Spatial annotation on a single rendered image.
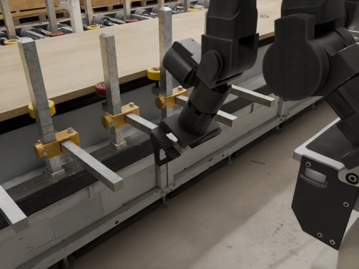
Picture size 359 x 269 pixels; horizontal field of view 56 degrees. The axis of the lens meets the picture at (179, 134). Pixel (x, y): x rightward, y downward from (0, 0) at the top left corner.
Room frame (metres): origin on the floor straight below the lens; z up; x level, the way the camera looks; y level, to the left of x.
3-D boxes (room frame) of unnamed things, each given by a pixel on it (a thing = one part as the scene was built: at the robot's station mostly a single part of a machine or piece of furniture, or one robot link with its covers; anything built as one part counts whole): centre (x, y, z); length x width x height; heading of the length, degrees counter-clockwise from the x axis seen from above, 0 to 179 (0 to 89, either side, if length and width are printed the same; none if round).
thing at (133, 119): (1.03, 0.13, 0.81); 0.43 x 0.03 x 0.04; 45
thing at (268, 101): (1.38, -0.22, 0.80); 0.43 x 0.03 x 0.04; 45
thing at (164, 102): (1.26, 0.04, 0.81); 0.14 x 0.06 x 0.05; 135
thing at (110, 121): (1.09, 0.21, 0.82); 0.14 x 0.06 x 0.05; 135
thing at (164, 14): (1.25, 0.05, 0.93); 0.04 x 0.04 x 0.48; 45
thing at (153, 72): (1.35, 0.09, 0.85); 0.08 x 0.08 x 0.11
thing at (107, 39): (1.07, 0.23, 0.88); 0.04 x 0.04 x 0.48; 45
